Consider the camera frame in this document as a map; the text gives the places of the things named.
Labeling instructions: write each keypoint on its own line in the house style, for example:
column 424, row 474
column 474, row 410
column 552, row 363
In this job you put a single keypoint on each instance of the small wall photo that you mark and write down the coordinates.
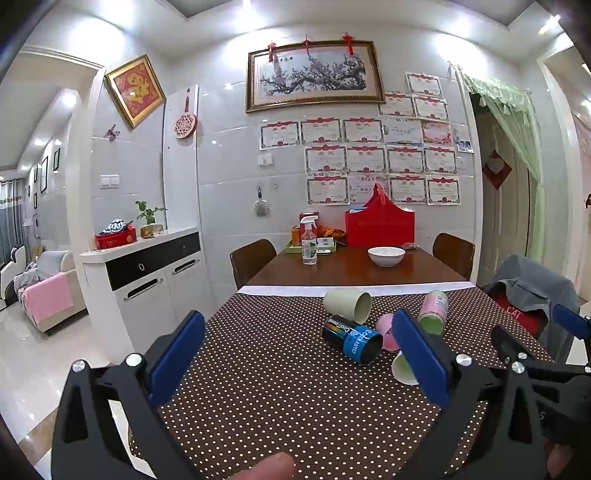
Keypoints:
column 463, row 146

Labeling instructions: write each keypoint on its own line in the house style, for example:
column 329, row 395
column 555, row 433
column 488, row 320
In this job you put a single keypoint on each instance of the red and gold framed picture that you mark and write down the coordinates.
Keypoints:
column 135, row 91

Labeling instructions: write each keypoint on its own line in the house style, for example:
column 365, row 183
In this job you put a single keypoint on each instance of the plain pink cup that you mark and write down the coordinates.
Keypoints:
column 385, row 334

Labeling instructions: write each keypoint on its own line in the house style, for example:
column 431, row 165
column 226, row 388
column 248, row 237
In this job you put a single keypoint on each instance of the white light switch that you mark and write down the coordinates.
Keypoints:
column 110, row 181

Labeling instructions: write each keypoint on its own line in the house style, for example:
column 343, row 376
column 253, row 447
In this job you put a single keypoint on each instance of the white bowl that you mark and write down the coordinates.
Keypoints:
column 386, row 256

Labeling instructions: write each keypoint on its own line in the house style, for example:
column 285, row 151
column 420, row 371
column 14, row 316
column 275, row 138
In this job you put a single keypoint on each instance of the person's right hand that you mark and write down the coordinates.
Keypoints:
column 559, row 468

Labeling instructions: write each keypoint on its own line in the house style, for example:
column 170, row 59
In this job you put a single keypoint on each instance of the potted green plant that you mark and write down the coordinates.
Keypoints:
column 150, row 219

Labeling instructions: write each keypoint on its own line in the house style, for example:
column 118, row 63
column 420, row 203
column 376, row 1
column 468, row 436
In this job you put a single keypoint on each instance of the red tin box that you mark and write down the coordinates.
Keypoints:
column 115, row 239

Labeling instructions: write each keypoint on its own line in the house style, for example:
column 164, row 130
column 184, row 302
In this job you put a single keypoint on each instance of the pink blanket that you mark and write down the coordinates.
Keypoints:
column 48, row 297

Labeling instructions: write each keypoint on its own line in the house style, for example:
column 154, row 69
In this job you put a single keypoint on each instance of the patterned cloth bundle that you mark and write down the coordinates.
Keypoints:
column 115, row 227

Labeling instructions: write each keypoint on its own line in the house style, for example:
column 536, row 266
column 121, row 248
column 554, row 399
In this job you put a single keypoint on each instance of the white wall socket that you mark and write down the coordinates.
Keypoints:
column 266, row 159

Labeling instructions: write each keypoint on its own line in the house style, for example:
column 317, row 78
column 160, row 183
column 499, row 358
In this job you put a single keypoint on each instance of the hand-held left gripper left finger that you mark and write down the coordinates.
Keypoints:
column 178, row 355

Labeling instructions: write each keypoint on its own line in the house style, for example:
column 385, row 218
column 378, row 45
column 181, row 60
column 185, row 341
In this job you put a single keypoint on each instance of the red garment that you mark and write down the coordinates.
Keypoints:
column 519, row 311

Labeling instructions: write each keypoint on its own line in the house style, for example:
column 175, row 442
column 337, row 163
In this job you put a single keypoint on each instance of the framed plum blossom painting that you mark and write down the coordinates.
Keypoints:
column 316, row 76

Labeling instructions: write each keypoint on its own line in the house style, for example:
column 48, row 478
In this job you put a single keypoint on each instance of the orange snack packets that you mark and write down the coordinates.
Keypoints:
column 333, row 231

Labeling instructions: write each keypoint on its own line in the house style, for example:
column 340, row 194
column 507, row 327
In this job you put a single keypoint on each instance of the orange can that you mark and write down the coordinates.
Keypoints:
column 296, row 235

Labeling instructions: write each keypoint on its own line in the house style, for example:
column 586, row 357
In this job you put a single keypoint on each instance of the grey window curtain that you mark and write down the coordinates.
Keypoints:
column 11, row 221

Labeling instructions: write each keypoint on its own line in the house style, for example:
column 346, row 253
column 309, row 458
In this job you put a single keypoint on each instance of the white cup with green inside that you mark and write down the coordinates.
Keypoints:
column 404, row 369

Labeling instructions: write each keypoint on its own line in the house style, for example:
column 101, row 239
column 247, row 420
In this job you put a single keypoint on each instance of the brown polka dot tablecloth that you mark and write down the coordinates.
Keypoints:
column 286, row 378

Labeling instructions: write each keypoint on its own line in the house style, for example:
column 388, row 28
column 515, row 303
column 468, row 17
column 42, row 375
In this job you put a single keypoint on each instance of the red diamond door decoration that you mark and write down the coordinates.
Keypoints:
column 497, row 169

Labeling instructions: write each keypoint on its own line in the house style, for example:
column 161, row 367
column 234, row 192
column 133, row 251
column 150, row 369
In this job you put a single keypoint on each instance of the beige sofa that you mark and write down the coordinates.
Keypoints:
column 51, row 295

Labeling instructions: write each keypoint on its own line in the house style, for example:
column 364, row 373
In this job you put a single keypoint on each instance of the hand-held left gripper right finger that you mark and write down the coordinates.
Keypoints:
column 418, row 355

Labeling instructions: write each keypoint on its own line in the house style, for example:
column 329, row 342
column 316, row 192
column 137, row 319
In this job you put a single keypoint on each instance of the round pink hanging ornament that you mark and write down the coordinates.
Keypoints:
column 185, row 124

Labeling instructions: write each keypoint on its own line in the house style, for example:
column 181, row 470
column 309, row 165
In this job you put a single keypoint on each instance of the butterfly wall decal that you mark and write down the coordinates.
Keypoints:
column 113, row 132

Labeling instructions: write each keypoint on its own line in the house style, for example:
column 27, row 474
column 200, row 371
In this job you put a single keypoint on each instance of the white and black cabinet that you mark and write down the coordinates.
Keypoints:
column 147, row 286

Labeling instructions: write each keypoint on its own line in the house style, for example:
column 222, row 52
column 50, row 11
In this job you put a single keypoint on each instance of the green cup with pink label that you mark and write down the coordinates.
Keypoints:
column 433, row 311

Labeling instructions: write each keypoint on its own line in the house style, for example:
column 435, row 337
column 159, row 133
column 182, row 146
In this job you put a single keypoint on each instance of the green door curtain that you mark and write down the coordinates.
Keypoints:
column 517, row 138

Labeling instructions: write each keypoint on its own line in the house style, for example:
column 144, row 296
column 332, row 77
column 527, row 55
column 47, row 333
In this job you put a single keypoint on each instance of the black wall picture frame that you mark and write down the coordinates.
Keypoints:
column 44, row 174
column 56, row 160

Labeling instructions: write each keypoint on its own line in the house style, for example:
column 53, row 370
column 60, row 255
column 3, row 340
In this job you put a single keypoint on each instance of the hanging grey brush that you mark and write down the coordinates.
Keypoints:
column 261, row 206

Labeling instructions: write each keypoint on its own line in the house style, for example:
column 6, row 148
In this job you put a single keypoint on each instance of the white door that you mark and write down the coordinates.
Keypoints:
column 503, row 221

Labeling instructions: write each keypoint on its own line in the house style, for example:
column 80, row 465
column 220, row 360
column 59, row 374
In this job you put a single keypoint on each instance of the wooden dining table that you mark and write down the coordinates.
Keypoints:
column 351, row 272

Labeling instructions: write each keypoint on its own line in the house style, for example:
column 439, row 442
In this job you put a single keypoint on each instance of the person's left hand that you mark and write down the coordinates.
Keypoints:
column 263, row 468

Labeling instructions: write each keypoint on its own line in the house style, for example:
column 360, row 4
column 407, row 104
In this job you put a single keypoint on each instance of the plain light green cup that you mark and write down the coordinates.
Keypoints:
column 346, row 305

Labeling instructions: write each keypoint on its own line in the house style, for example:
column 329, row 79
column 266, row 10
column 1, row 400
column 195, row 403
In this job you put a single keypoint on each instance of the green tray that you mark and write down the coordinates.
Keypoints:
column 325, row 247

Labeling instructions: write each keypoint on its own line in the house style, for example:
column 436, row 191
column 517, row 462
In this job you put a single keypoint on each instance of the black cup with colourful label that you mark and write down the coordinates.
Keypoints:
column 353, row 339

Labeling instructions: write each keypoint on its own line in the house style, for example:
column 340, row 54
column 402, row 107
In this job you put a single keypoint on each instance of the clear spray bottle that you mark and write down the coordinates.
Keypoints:
column 309, row 247

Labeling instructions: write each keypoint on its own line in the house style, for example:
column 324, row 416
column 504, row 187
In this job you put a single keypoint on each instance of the grey jacket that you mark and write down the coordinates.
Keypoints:
column 531, row 277

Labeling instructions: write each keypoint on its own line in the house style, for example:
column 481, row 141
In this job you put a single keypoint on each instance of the brown wooden chair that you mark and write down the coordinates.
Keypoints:
column 455, row 256
column 251, row 263

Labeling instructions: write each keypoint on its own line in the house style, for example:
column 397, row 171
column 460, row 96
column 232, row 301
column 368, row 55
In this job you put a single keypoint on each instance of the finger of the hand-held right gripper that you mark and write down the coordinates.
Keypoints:
column 567, row 323
column 507, row 344

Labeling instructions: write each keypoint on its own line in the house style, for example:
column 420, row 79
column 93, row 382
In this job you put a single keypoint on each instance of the red bag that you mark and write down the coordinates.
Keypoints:
column 381, row 228

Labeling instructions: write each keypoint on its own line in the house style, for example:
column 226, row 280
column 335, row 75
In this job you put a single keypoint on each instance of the group of wall certificates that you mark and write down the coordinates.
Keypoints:
column 364, row 157

